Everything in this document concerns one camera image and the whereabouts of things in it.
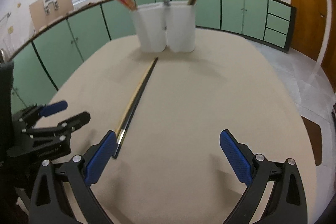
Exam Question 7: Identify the plain wooden chopstick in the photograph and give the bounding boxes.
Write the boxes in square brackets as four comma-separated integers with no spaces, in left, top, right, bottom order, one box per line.
[116,57,157,138]

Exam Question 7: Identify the green lower cabinets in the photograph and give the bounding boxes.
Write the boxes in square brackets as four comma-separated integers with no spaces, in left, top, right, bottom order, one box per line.
[11,0,297,112]

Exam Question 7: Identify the cardboard box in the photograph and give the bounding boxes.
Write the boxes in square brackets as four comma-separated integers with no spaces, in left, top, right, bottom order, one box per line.
[29,0,74,32]

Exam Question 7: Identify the left white plastic cup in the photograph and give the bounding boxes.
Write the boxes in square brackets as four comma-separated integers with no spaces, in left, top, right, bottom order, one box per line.
[130,2,166,53]

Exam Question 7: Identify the white plastic cup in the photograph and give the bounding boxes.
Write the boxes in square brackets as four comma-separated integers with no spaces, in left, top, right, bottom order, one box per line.
[130,2,166,53]
[165,1,195,53]

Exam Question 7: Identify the right white plastic cup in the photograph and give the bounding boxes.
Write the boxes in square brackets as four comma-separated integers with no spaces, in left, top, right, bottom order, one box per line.
[165,1,195,53]

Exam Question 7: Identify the wooden door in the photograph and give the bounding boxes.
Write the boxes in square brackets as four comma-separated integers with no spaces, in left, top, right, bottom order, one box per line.
[285,0,336,77]

